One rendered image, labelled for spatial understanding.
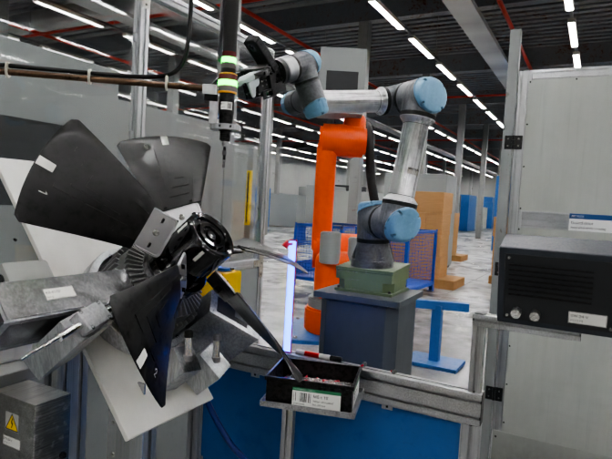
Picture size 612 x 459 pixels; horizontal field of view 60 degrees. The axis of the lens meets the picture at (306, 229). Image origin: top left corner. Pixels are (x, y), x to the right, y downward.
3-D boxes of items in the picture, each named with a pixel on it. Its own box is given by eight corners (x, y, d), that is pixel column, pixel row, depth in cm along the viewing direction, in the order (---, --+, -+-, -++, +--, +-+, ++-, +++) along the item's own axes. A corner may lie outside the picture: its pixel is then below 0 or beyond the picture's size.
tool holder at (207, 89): (199, 127, 117) (201, 81, 116) (201, 130, 124) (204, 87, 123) (240, 129, 118) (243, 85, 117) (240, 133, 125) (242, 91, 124)
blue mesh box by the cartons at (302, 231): (289, 284, 826) (292, 221, 821) (325, 276, 937) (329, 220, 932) (340, 291, 783) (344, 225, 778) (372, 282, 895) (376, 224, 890)
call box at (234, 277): (180, 300, 168) (182, 267, 168) (200, 296, 177) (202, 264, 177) (221, 307, 161) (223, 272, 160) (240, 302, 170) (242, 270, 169)
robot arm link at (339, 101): (403, 86, 192) (277, 86, 173) (422, 81, 182) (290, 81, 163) (404, 118, 193) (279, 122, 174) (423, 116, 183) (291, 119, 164)
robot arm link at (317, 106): (319, 114, 168) (307, 79, 165) (334, 110, 158) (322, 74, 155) (297, 122, 165) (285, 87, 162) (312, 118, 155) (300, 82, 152)
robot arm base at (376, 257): (363, 260, 199) (364, 234, 198) (400, 265, 191) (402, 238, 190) (342, 265, 187) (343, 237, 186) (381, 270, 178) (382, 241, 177)
